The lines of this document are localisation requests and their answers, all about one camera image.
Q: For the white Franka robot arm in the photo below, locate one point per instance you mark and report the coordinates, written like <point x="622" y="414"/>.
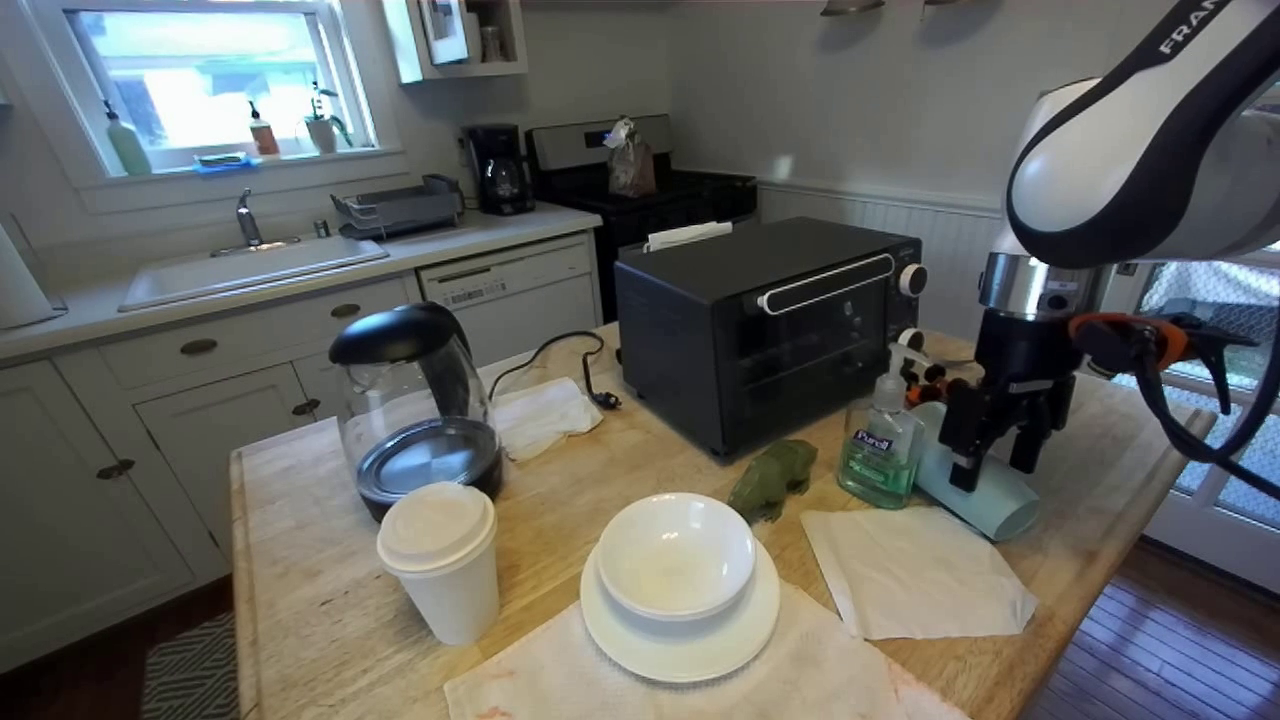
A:
<point x="1135" y="175"/>

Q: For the white cup with lid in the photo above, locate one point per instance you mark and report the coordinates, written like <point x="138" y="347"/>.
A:
<point x="442" y="574"/>

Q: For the kitchen window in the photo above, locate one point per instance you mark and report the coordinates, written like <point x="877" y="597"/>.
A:
<point x="203" y="66"/>

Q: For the white folded napkin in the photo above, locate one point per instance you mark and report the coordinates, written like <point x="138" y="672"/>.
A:
<point x="913" y="574"/>

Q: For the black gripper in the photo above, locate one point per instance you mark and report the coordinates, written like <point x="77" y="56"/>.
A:
<point x="1026" y="364"/>

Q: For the white plate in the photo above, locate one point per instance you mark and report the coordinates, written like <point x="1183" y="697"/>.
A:
<point x="642" y="652"/>

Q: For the brown paper bag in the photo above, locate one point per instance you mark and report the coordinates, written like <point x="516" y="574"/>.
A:
<point x="628" y="161"/>

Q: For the small orange bottle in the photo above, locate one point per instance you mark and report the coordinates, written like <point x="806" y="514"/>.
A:
<point x="261" y="135"/>

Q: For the white glass door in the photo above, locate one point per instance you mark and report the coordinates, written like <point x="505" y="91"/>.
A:
<point x="1224" y="541"/>

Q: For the white kitchen sink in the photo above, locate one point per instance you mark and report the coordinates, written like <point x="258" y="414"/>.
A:
<point x="252" y="270"/>

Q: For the grey spray bottle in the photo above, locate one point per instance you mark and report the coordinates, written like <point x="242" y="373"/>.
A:
<point x="325" y="126"/>

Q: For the white cloth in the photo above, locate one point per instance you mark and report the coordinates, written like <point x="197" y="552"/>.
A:
<point x="544" y="419"/>

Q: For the white kitchen counter cabinets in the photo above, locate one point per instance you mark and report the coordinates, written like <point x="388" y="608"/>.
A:
<point x="203" y="414"/>

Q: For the metal sink faucet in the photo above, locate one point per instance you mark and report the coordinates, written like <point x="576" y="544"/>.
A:
<point x="251" y="220"/>

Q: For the green soap pump bottle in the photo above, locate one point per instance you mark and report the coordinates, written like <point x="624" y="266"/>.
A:
<point x="882" y="462"/>

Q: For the white bowl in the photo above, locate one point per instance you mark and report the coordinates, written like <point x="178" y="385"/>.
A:
<point x="675" y="552"/>

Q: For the black kitchen stove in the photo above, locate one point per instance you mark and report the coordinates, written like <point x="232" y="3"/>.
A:
<point x="664" y="202"/>

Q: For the glass electric kettle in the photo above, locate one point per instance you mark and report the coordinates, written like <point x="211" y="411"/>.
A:
<point x="414" y="454"/>

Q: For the green plush toy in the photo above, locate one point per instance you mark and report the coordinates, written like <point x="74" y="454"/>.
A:
<point x="771" y="480"/>

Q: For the white ribbed box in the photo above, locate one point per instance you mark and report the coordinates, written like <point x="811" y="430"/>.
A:
<point x="687" y="238"/>

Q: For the blue sponge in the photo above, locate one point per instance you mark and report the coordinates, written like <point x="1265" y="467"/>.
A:
<point x="226" y="166"/>

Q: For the orange toy car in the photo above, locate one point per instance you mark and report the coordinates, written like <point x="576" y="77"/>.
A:
<point x="931" y="388"/>

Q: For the wooden top kitchen island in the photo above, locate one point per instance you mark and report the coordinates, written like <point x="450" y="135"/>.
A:
<point x="334" y="625"/>

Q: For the black coffee maker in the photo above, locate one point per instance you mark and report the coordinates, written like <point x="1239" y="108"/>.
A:
<point x="499" y="170"/>

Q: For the grey patterned rug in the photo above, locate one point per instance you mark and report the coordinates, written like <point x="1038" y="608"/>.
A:
<point x="193" y="672"/>

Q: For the white soap bottle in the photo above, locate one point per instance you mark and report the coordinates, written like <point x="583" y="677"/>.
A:
<point x="131" y="147"/>

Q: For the grey countertop appliance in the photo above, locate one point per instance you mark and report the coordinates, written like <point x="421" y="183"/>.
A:
<point x="399" y="211"/>

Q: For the white wall shelf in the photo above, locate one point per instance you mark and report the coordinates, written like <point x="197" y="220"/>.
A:
<point x="445" y="40"/>

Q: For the blue plastic cup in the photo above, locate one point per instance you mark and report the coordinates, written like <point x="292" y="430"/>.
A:
<point x="998" y="508"/>

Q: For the large white paper mat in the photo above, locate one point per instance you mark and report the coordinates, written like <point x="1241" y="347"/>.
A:
<point x="801" y="664"/>

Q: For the black toaster oven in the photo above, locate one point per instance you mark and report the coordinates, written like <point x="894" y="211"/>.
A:
<point x="720" y="282"/>

